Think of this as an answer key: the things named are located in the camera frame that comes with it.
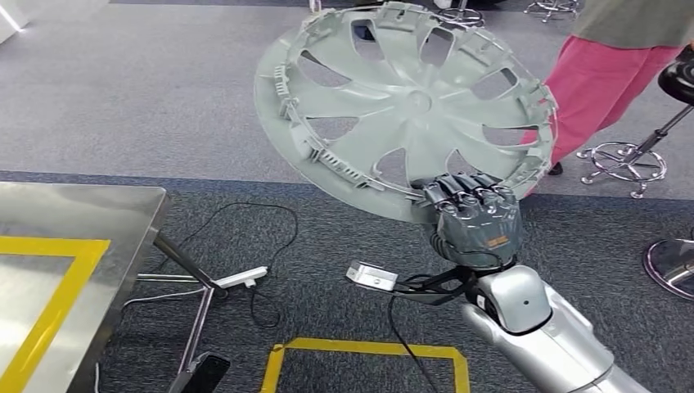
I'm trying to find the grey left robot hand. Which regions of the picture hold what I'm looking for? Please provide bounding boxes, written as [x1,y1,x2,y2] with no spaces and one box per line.
[168,351,232,393]

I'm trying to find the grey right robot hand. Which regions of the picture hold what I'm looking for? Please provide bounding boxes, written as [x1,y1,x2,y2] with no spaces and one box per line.
[412,172,525,271]

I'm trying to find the grey plastic wheel cover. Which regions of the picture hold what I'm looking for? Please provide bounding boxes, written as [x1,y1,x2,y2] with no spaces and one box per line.
[253,1,560,224]

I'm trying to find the yellow workbench tape outline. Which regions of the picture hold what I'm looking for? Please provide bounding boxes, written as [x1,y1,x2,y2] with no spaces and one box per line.
[0,236,112,393]

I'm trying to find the stainless steel workbench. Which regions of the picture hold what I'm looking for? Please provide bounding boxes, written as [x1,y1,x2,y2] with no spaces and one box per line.
[0,181,229,393]

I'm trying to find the white power strip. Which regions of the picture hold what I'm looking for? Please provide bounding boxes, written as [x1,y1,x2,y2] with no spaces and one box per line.
[214,265,269,290]

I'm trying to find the black stool chrome base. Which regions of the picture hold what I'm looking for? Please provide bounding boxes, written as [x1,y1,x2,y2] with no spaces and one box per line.
[576,46,694,200]

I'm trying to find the yellow floor tape marking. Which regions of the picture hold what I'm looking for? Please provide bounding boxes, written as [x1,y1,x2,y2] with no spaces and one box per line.
[259,337,471,393]

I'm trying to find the person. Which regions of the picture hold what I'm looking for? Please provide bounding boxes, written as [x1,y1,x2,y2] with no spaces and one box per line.
[520,0,694,197]

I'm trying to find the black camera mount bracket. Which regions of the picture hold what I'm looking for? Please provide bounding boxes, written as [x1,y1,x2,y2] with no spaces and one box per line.
[390,265,478,305]

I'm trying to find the white floor cable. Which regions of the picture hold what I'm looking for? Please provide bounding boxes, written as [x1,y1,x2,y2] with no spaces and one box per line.
[94,286,210,393]

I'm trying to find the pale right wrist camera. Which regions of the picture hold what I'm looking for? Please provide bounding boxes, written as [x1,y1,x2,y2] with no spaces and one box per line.
[346,260,399,293]

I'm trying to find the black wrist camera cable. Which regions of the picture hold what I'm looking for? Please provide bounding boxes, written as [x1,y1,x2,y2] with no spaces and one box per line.
[386,295,435,393]

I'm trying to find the black floor cable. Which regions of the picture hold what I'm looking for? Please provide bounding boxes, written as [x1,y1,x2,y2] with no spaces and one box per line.
[157,201,300,330]

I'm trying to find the chrome stanchion post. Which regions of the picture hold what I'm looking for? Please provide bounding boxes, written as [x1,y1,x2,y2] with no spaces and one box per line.
[642,238,694,303]

